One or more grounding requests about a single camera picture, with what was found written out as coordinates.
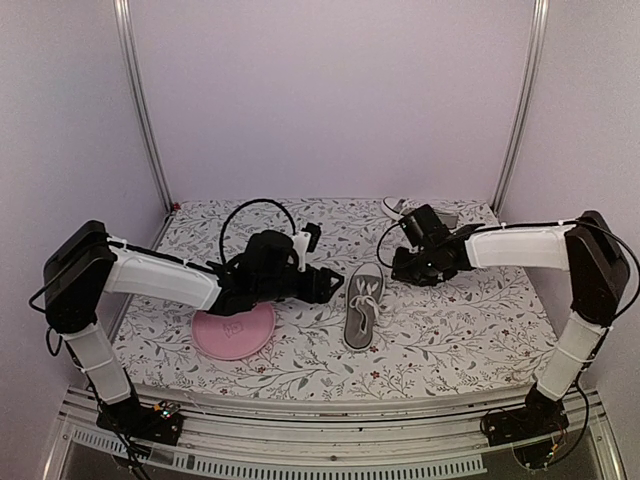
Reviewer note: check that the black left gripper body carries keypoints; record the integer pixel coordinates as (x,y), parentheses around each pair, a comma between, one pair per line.
(274,289)

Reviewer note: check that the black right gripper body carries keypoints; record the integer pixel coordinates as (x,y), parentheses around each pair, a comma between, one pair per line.
(417,271)

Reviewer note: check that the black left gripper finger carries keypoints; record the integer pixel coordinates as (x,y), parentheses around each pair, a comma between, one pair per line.
(329,278)
(323,294)

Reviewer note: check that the grey sneaker with red sole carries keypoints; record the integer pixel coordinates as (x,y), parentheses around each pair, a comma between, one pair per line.
(364,292)

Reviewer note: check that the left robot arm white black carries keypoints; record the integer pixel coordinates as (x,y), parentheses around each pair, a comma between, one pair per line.
(91,263)

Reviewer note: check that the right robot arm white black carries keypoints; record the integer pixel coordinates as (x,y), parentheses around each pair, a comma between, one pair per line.
(599,265)

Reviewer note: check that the pink plastic plate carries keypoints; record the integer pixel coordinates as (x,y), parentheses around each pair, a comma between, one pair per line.
(236,337)

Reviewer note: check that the floral patterned table mat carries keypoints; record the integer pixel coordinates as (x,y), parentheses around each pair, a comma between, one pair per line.
(483,330)

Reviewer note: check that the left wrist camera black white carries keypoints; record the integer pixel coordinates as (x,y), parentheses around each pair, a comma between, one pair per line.
(305,241)

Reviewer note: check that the aluminium front rail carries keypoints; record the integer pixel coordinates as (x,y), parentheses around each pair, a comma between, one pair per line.
(427,438)

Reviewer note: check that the right aluminium frame post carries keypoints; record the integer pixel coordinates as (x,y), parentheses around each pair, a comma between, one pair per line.
(533,58)

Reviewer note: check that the aluminium frame post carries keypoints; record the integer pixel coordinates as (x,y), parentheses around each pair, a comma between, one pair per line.
(533,58)
(124,24)

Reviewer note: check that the left aluminium frame post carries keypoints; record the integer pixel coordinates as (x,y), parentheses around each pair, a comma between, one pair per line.
(124,24)

